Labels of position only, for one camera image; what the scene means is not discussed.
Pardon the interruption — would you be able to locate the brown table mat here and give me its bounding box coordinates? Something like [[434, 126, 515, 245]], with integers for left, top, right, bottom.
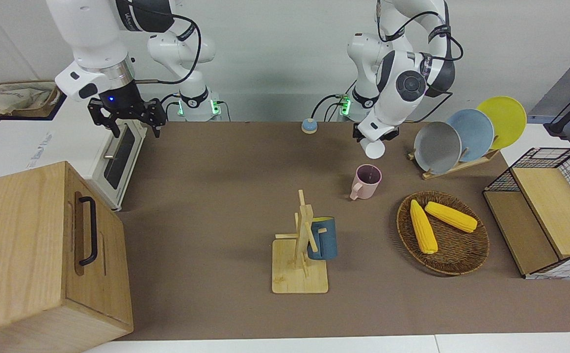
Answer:
[[116, 121, 570, 341]]

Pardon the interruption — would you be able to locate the wire basket with wooden shelf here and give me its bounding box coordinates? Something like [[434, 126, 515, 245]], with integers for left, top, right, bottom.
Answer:
[[483, 147, 570, 280]]

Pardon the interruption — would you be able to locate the brown rimmed tray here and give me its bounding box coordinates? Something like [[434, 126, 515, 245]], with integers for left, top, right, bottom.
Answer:
[[0, 80, 65, 119]]

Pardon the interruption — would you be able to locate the brown wicker basket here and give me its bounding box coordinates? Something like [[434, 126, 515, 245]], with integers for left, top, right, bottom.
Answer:
[[396, 191, 490, 276]]

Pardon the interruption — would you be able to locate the white toaster oven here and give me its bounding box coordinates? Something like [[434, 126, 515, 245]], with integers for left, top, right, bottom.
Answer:
[[0, 92, 148, 212]]

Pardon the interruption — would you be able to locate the black right base cable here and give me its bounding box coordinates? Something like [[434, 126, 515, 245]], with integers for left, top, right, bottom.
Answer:
[[165, 92, 232, 122]]

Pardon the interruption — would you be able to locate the tray with crumpled paper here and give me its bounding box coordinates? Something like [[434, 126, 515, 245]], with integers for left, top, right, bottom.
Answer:
[[0, 82, 57, 117]]

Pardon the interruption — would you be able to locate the yellow corn cob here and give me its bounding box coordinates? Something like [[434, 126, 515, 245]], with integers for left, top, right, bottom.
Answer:
[[410, 199, 439, 254], [424, 201, 478, 233]]

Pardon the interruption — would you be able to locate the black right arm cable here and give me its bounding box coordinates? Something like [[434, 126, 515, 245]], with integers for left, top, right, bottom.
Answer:
[[133, 12, 202, 85]]

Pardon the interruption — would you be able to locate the grey plate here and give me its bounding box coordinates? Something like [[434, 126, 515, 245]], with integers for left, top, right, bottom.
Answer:
[[414, 121, 463, 175]]

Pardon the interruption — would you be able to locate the large wooden box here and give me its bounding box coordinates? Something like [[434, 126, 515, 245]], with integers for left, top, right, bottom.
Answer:
[[0, 161, 134, 353]]

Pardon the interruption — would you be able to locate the dark blue mug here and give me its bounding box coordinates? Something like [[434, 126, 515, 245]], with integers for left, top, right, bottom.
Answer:
[[307, 217, 338, 260]]

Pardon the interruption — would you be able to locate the black box handle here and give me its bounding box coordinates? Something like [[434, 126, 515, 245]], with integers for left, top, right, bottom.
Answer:
[[78, 196, 98, 266]]

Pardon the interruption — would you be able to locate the black base cable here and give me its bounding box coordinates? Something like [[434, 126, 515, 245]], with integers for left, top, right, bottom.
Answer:
[[311, 93, 350, 122], [165, 92, 232, 122]]

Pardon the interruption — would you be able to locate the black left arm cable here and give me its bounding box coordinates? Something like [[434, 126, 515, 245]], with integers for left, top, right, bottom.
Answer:
[[377, 0, 464, 123]]

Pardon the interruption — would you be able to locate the wooden mug rack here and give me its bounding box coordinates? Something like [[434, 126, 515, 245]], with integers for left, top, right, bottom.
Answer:
[[271, 190, 329, 294]]

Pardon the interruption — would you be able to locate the wooden plate rack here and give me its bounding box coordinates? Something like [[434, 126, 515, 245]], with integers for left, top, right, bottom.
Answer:
[[408, 147, 500, 180]]

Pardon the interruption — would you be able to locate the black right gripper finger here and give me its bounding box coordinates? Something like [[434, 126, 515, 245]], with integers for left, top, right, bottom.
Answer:
[[145, 97, 167, 139], [87, 99, 122, 139]]

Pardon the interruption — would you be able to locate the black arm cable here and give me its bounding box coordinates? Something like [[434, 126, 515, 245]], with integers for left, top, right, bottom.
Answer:
[[377, 0, 464, 123], [133, 12, 202, 85]]

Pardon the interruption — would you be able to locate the black left base cable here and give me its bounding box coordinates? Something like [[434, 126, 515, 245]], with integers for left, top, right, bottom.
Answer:
[[311, 93, 350, 122]]

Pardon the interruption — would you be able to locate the light blue plate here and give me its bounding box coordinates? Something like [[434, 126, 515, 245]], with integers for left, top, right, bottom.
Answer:
[[446, 109, 495, 162]]

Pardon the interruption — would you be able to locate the silver oven door handle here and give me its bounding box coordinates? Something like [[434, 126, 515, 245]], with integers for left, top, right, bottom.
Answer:
[[104, 128, 128, 160]]

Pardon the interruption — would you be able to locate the yellow plate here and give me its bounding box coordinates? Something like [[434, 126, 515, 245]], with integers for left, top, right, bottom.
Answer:
[[477, 96, 527, 151]]

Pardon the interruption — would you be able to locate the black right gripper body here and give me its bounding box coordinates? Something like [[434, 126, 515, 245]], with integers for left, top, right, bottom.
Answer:
[[95, 78, 150, 119]]

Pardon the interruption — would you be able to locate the pink ribbed mug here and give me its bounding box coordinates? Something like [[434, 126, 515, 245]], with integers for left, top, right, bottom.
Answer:
[[349, 164, 383, 201]]

